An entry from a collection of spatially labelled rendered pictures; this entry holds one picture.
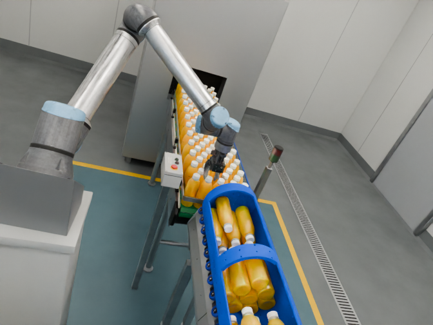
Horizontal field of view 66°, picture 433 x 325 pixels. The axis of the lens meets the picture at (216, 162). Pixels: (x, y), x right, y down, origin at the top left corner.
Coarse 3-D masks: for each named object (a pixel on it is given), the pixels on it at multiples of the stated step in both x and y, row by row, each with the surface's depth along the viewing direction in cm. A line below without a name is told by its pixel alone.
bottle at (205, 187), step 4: (204, 180) 188; (200, 184) 188; (204, 184) 186; (208, 184) 186; (200, 188) 187; (204, 188) 186; (208, 188) 186; (200, 192) 188; (204, 192) 187; (208, 192) 188; (196, 196) 192; (200, 196) 189; (204, 196) 189; (196, 204) 192; (200, 204) 192
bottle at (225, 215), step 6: (222, 198) 166; (216, 204) 166; (222, 204) 163; (228, 204) 163; (216, 210) 165; (222, 210) 159; (228, 210) 159; (222, 216) 156; (228, 216) 156; (222, 222) 155; (228, 222) 155
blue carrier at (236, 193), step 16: (224, 192) 161; (240, 192) 169; (208, 208) 160; (256, 208) 172; (208, 224) 153; (256, 224) 169; (208, 240) 149; (256, 240) 164; (224, 256) 132; (240, 256) 128; (256, 256) 128; (272, 256) 132; (272, 272) 145; (224, 288) 122; (288, 288) 123; (224, 304) 118; (288, 304) 129; (224, 320) 114; (240, 320) 134; (288, 320) 127
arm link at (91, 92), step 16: (128, 32) 151; (112, 48) 148; (128, 48) 151; (96, 64) 146; (112, 64) 147; (96, 80) 144; (112, 80) 149; (80, 96) 141; (96, 96) 144; (80, 144) 142
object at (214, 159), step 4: (216, 152) 176; (220, 152) 172; (212, 156) 178; (216, 156) 176; (220, 156) 171; (224, 156) 171; (212, 160) 175; (216, 160) 173; (220, 160) 172; (212, 164) 173; (216, 164) 174; (220, 164) 173; (224, 164) 176; (212, 168) 175; (216, 168) 175; (220, 168) 175; (224, 168) 175; (220, 172) 177
